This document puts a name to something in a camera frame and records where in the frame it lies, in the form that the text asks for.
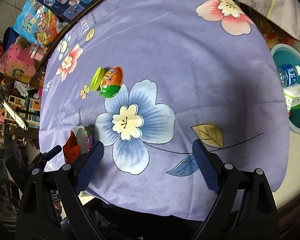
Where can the red foil snack wrapper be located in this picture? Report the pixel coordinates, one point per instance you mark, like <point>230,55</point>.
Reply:
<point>71,149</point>

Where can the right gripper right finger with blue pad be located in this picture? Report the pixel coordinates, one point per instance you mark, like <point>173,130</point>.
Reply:
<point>210,165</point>

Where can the green white carton box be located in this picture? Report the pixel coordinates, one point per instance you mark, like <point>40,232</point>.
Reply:
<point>292,97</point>

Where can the purple floral tablecloth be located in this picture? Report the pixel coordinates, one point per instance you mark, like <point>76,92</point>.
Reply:
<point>192,69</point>

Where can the red patterned floor mat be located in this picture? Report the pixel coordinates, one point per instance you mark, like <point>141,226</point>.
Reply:
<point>273,34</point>

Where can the teal plastic trash bin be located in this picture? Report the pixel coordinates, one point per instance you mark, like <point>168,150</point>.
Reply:
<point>287,61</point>

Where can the orange dog egg shell half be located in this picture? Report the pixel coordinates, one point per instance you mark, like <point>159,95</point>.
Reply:
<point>111,82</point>

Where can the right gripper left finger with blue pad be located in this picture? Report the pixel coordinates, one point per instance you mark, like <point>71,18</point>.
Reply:
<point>86,165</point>

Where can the plastic water bottle blue label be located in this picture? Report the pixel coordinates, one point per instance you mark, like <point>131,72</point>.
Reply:
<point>288,74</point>

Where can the colourful cartoon toy package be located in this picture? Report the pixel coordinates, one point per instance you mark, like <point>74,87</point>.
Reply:
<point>38,24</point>

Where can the pink butterfly toy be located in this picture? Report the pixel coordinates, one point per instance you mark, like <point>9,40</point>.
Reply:
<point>20,63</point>

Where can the green round plastic lid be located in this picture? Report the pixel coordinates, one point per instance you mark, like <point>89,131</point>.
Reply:
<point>97,79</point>

